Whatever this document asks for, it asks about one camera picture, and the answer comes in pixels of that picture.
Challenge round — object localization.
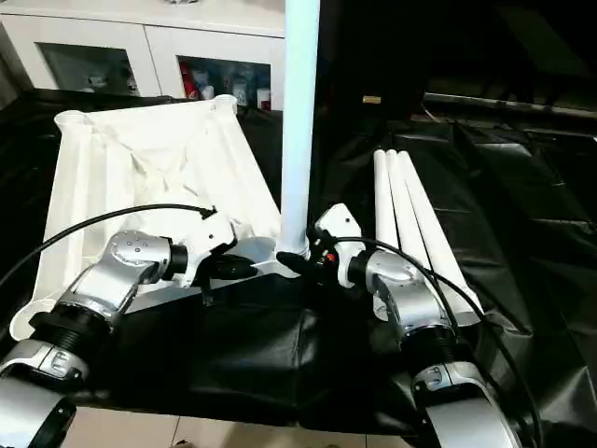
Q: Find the white plastic table top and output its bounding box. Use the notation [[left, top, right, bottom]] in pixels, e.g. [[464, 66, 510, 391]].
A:
[[7, 93, 309, 342]]

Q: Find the white plastic table leg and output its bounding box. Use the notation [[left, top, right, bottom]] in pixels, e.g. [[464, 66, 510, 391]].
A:
[[398, 149, 483, 326], [277, 0, 321, 259], [385, 149, 451, 283], [373, 149, 404, 323]]

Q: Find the black mat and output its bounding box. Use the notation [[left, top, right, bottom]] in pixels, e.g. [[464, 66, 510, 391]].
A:
[[0, 89, 597, 435]]

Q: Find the white glass-door cabinet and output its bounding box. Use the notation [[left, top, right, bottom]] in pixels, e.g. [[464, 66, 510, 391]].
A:
[[0, 0, 285, 111]]

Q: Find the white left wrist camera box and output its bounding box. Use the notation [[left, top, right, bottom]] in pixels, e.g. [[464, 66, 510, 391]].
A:
[[173, 213, 237, 286]]

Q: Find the black metal rail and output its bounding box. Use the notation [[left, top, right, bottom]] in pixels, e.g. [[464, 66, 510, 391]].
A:
[[424, 91, 597, 119]]

